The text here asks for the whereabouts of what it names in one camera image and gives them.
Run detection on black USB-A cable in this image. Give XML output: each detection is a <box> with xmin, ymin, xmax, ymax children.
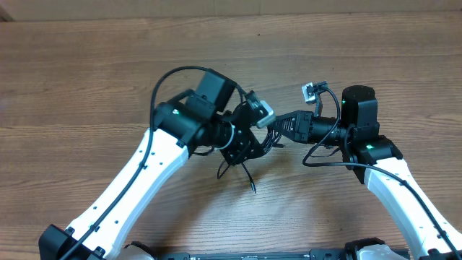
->
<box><xmin>259</xmin><ymin>126</ymin><xmax>286</xmax><ymax>156</ymax></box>

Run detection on black USB-C cable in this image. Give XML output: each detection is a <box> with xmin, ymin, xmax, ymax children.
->
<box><xmin>216</xmin><ymin>129</ymin><xmax>282</xmax><ymax>194</ymax></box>

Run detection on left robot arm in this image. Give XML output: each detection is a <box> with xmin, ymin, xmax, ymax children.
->
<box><xmin>38</xmin><ymin>66</ymin><xmax>275</xmax><ymax>259</ymax></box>

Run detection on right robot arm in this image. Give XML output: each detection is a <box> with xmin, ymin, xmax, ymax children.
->
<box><xmin>270</xmin><ymin>82</ymin><xmax>461</xmax><ymax>259</ymax></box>

